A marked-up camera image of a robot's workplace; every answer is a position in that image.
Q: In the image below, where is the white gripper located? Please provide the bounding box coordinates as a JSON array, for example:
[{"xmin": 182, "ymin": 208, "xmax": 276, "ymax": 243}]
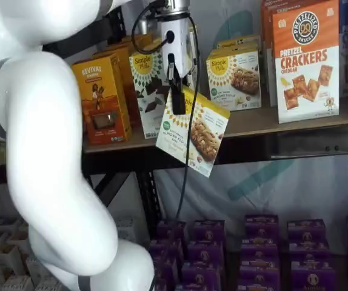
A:
[{"xmin": 161, "ymin": 13, "xmax": 193, "ymax": 115}]

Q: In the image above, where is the long black cable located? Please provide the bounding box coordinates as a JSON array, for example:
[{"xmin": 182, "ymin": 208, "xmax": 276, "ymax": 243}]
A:
[{"xmin": 175, "ymin": 16, "xmax": 199, "ymax": 221}]

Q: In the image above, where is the Simple Mills almond bar box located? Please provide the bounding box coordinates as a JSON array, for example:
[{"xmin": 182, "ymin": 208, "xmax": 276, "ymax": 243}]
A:
[
  {"xmin": 206, "ymin": 50, "xmax": 263, "ymax": 111},
  {"xmin": 155, "ymin": 85, "xmax": 231, "ymax": 178},
  {"xmin": 215, "ymin": 35, "xmax": 262, "ymax": 54}
]

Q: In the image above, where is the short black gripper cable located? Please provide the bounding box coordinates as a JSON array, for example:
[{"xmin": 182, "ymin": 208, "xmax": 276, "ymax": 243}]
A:
[{"xmin": 130, "ymin": 2, "xmax": 176, "ymax": 56}]

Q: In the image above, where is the Simple Mills sweet thins box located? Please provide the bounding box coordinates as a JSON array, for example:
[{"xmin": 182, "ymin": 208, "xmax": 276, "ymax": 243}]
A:
[
  {"xmin": 143, "ymin": 25, "xmax": 199, "ymax": 92},
  {"xmin": 128, "ymin": 50, "xmax": 175, "ymax": 140}
]

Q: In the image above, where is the orange Revival cracker box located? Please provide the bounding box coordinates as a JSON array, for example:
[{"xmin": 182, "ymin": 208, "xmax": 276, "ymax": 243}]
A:
[
  {"xmin": 92, "ymin": 45, "xmax": 140, "ymax": 128},
  {"xmin": 110, "ymin": 33, "xmax": 153, "ymax": 61},
  {"xmin": 72, "ymin": 53, "xmax": 133, "ymax": 146}
]

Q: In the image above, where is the orange pretzel crackers box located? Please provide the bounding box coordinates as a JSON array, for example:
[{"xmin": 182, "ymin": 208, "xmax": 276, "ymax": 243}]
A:
[{"xmin": 272, "ymin": 2, "xmax": 341, "ymax": 124}]

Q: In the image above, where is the white backdrop sheet teal stripe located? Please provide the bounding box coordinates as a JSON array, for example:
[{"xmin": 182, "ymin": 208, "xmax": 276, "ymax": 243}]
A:
[{"xmin": 122, "ymin": 0, "xmax": 348, "ymax": 225}]

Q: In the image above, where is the purple Annie's box orange stripe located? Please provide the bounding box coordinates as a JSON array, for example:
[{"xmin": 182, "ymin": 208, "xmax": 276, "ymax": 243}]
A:
[
  {"xmin": 237, "ymin": 257, "xmax": 283, "ymax": 291},
  {"xmin": 244, "ymin": 214, "xmax": 280, "ymax": 239},
  {"xmin": 240, "ymin": 237, "xmax": 280, "ymax": 260}
]

